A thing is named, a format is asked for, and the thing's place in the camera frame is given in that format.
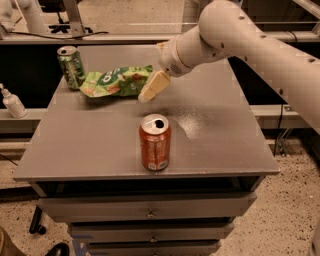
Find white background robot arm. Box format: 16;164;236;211
0;0;48;34

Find bottom grey drawer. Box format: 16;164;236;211
87;240;221;256

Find grey drawer cabinet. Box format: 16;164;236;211
15;60;278;256

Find black cable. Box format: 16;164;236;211
13;30;111;41

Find middle grey drawer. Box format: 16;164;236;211
69;221;234;243

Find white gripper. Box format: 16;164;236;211
138;26;228;103

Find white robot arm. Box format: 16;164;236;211
157;0;320;256

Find black caster leg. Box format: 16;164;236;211
29;206;47;235

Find grey drawer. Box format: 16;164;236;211
69;221;234;243
38;192;257;223
87;240;221;256

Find white pump bottle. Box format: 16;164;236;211
0;84;27;119

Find orange soda can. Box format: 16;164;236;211
139;114;171;171

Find top grey drawer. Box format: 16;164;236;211
38;192;257;223

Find green rice chip bag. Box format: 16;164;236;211
80;65;153;98

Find green soda can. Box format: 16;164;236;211
57;45;86;90

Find black office chair base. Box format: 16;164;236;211
49;12;93;37

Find metal frame rail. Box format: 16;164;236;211
0;31;320;45

